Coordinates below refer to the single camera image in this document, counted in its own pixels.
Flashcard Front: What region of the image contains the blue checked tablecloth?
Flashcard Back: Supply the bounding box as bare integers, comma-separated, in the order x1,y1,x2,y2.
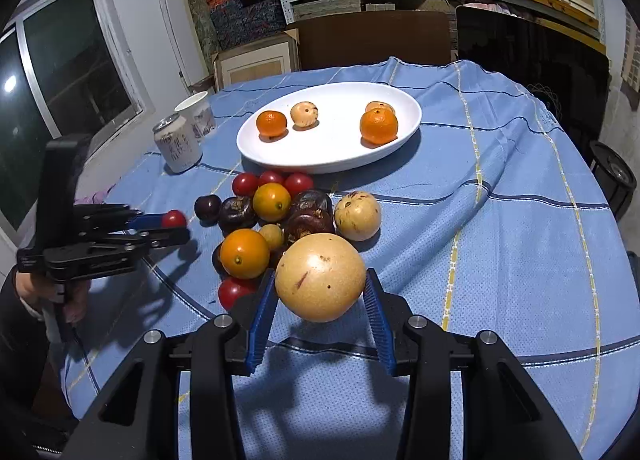
60,56,640,460

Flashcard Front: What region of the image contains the white printed paper cup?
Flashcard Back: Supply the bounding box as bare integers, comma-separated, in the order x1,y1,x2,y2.
174,91,217,142

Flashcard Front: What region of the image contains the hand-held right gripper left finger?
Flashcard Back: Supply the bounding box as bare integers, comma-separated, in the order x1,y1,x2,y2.
72,267,278,460

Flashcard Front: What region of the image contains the person's left forearm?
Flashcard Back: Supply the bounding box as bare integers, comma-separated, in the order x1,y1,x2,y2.
0,270,68,460

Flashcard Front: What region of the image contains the white drink can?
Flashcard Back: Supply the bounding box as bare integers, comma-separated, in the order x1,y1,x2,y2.
152,114,203,174

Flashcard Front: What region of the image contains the white leaning board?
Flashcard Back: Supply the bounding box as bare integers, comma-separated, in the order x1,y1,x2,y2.
157,0,211,87

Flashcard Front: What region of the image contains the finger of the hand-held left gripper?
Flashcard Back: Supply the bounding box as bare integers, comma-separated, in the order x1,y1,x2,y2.
74,227,191,262
74,204,171,232

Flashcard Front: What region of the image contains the person's left hand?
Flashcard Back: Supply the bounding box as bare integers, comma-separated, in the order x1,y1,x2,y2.
14,269,92,326

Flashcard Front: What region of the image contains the large tan passion fruit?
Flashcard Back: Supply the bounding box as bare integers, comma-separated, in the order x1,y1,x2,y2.
275,233,367,323

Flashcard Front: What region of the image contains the stack of blue patterned boxes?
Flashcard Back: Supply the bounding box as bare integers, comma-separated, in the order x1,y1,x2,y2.
206,0,287,50

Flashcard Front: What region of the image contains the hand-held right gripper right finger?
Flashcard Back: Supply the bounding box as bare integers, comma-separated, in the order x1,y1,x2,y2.
362,267,583,460

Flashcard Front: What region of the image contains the mandarin orange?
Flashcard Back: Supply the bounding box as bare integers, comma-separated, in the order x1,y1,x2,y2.
256,110,290,141
359,108,399,145

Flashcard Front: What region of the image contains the tan speckled passion fruit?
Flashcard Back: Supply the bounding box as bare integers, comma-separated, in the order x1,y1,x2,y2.
334,191,382,242

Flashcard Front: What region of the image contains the brown wooden board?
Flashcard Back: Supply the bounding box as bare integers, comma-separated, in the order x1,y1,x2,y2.
297,10,454,72

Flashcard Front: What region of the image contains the pink cloth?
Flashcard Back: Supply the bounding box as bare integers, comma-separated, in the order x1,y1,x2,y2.
74,187,117,207

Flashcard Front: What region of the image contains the grey stone panel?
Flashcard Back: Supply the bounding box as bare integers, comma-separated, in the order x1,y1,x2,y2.
182,0,222,77

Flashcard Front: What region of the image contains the white oval plate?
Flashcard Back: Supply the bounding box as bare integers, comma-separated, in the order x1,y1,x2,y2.
236,82,422,175

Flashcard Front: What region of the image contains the aluminium frame window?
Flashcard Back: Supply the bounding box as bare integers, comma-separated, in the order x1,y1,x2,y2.
0,0,153,241

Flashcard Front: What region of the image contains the small yellow tomato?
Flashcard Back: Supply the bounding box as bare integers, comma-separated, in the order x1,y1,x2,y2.
258,223,285,251

